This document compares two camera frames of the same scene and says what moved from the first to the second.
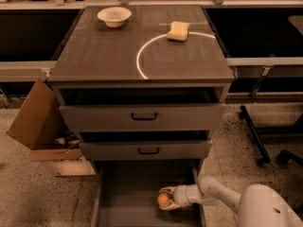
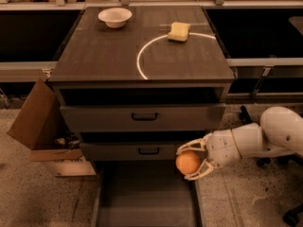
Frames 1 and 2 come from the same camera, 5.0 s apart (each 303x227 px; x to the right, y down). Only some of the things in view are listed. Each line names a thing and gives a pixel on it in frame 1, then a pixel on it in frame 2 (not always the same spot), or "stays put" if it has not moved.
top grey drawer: x=142 y=117 stays put
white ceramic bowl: x=114 y=16 stays put
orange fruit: x=163 y=199 → x=187 y=162
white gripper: x=182 y=194 → x=222 y=149
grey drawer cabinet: x=142 y=88 stays put
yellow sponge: x=179 y=30 stays put
